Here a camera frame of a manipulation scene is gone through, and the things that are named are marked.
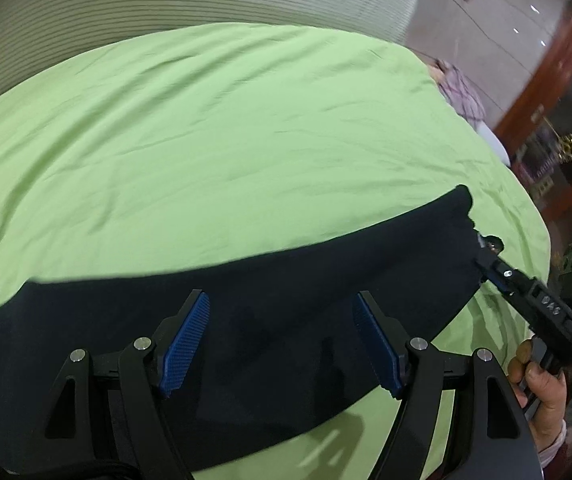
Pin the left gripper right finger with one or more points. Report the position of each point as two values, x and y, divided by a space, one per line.
489 437

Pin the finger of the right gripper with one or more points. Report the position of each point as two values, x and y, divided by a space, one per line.
490 243
496 271

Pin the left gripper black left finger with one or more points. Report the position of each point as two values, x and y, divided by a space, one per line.
103 416

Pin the dark navy pants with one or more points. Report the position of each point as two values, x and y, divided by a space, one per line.
280 354

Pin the right forearm pale sleeve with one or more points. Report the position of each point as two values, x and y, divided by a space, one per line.
547 455

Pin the person's right hand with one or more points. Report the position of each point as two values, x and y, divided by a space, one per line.
547 423

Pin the red wooden cabinet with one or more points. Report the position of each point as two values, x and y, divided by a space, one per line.
546 86

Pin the purple plaid cloth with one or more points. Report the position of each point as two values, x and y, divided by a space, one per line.
458 92

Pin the green bed sheet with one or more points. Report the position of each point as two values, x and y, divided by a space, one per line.
188 149

